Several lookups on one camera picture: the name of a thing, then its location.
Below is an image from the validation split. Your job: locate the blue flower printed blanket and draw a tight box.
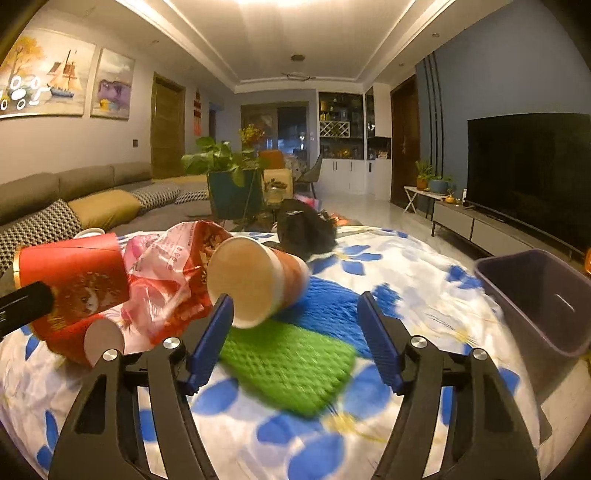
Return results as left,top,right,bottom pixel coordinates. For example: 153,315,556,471
0,226,555,480

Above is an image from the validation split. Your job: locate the grey sofa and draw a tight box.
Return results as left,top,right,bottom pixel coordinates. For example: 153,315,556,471
0,161,213,278

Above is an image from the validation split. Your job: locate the yellow cushion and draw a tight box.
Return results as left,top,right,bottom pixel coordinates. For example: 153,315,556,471
69,189,141,232

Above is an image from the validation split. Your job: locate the red printed plastic wrapper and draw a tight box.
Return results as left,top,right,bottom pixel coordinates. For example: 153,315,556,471
168,220,234,326

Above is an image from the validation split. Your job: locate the white display cabinet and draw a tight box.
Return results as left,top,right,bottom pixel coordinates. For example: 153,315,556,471
318,83,393,195

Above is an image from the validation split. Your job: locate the orange printed paper cup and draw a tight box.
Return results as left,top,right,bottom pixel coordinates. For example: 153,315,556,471
206,235,311,329

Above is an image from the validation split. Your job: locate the grey dining chair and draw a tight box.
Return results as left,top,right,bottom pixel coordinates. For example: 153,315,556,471
295,154,324,195

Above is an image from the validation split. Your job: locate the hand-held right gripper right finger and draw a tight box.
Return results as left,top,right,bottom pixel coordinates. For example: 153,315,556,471
356,292,542,480

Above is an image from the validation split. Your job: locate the potted plant in teal pot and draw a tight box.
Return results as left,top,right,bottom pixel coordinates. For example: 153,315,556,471
181,136,271,220

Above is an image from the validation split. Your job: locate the blue foam net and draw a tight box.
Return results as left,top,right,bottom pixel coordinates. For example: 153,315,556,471
272,274,370,334

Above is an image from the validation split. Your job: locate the sailing ship painting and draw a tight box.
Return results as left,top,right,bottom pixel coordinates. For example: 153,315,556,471
0,28,97,120

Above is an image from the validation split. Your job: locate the glass jar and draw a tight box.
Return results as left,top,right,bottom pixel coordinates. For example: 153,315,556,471
265,178,287,204

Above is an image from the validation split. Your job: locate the grey television stand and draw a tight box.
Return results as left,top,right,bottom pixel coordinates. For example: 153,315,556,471
431,200,591,278

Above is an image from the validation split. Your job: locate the dark brown door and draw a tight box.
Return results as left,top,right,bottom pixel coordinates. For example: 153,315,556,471
390,74,422,204

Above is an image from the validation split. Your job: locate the plant in orange pot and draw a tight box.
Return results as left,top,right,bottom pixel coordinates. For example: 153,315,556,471
416,159,435,191

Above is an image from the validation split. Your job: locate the black bag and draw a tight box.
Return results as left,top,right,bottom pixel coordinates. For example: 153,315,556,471
276,198,338,260

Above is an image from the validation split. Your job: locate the pink plastic bag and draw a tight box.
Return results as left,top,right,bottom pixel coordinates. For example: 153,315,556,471
122,233,197,354

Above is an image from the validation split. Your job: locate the green foam net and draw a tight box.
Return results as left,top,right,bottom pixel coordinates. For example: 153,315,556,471
219,318,358,418

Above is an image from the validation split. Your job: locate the wooden door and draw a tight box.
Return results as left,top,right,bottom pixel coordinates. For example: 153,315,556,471
151,71,186,180

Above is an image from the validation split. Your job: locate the small checkered cushion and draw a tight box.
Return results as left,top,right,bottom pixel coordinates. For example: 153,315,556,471
131,185,181,214

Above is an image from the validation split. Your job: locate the white side table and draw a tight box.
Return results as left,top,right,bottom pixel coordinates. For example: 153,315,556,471
404,185,451,214

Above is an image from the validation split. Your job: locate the sliding glass door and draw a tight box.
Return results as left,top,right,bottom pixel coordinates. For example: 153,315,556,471
241,102,309,162

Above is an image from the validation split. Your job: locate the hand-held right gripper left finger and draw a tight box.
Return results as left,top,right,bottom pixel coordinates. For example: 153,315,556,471
48,293,235,480

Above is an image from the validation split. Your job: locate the yellow armchair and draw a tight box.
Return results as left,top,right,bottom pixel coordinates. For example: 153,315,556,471
263,168,294,190

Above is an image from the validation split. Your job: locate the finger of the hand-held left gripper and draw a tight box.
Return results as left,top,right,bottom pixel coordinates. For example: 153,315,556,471
0,281,55,342

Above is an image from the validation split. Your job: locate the dark purple trash bin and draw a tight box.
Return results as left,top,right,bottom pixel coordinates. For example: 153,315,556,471
475,248,591,407

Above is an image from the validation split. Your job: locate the large checkered cushion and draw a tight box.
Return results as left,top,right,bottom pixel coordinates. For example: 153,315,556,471
0,198,84,273

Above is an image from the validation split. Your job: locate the black television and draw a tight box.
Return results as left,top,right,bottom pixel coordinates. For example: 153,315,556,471
466,112,591,264

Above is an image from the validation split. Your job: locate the red cylindrical box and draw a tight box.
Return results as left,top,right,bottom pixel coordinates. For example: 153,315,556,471
13,232,132,368

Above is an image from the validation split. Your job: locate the yellow flower bouquet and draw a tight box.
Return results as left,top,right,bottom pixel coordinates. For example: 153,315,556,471
239,124,266,151

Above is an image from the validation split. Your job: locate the purple abstract painting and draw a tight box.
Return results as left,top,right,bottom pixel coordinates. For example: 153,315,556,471
90,47,136,121

